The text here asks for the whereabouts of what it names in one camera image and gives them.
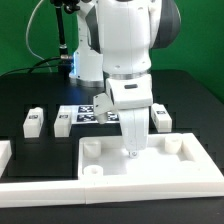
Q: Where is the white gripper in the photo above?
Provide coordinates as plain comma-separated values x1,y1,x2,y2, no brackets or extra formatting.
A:
106,74,153,158

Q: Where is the white desk top tray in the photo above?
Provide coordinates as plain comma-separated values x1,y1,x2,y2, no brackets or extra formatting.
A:
78,133,224,186

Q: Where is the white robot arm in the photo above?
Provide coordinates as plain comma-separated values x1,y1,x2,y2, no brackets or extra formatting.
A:
70,0,181,158

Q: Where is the white marker sheet with tags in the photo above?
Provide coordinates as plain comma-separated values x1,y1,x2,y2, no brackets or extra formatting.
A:
58,104,122,124

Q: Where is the white L-shaped fence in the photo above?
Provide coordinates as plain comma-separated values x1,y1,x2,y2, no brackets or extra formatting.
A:
0,181,224,208

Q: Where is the white block left edge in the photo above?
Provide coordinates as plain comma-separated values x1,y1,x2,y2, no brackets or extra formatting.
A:
0,140,12,177

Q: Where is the black camera stand pole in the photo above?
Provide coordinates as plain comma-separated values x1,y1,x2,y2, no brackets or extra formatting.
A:
50,0,80,79

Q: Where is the black cable on table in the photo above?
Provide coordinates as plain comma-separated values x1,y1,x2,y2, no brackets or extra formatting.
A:
0,57,63,77

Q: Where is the grey cable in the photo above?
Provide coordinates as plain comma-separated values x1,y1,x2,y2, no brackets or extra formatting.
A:
25,0,53,73

